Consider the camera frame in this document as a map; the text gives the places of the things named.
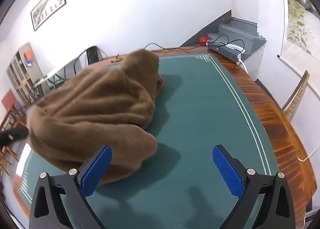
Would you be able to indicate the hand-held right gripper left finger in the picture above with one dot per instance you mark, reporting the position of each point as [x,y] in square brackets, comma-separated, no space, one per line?
[96,169]

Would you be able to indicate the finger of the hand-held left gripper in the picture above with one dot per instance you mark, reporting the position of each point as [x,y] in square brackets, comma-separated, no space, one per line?
[15,134]

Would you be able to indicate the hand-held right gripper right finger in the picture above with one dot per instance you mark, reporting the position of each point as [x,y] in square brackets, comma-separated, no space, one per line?
[227,171]

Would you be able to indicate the brown fleece sweater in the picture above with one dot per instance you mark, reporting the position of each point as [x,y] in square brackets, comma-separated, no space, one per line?
[100,109]

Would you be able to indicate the wooden chair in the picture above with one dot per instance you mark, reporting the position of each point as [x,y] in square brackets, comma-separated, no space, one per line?
[15,116]
[6,156]
[298,89]

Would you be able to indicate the red board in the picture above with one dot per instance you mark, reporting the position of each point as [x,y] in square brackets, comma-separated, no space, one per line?
[8,100]

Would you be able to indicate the green table mat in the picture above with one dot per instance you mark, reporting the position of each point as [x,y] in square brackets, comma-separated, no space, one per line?
[200,119]

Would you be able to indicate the grey shelf cabinet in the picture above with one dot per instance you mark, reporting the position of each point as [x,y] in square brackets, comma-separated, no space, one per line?
[22,69]

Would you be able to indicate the glass table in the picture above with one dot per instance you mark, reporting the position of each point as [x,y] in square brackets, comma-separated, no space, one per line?
[60,74]

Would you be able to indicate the black mesh chair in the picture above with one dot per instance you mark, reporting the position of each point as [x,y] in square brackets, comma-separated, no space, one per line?
[93,54]

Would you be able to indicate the grey power strip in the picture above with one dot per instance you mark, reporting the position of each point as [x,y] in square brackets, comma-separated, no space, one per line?
[222,50]

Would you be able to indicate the red ball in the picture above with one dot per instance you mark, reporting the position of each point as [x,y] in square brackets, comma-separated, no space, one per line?
[203,40]

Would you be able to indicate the grey stairs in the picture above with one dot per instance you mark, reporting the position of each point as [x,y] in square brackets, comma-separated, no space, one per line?
[240,29]

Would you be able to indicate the framed wall picture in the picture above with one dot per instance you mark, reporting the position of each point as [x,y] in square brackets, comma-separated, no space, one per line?
[48,5]

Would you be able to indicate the wall scroll painting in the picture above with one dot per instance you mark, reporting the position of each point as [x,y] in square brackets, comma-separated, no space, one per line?
[297,19]

